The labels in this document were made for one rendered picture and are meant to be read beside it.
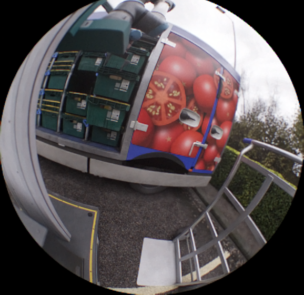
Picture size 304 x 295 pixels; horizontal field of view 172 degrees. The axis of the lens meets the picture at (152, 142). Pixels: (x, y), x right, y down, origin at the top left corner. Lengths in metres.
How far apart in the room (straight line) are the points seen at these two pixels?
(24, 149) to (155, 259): 1.19
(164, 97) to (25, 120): 1.03
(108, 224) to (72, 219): 0.46
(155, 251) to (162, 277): 0.32
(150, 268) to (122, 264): 0.25
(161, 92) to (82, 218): 1.31
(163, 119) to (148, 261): 1.43
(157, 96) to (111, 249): 1.54
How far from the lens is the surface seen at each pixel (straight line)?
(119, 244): 1.15
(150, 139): 1.05
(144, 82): 1.04
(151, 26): 0.54
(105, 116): 0.92
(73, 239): 0.84
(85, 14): 0.45
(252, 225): 0.63
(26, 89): 0.31
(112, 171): 1.22
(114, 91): 0.92
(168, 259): 1.24
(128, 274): 1.12
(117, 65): 1.01
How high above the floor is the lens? 1.11
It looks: 14 degrees down
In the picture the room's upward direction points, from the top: 18 degrees clockwise
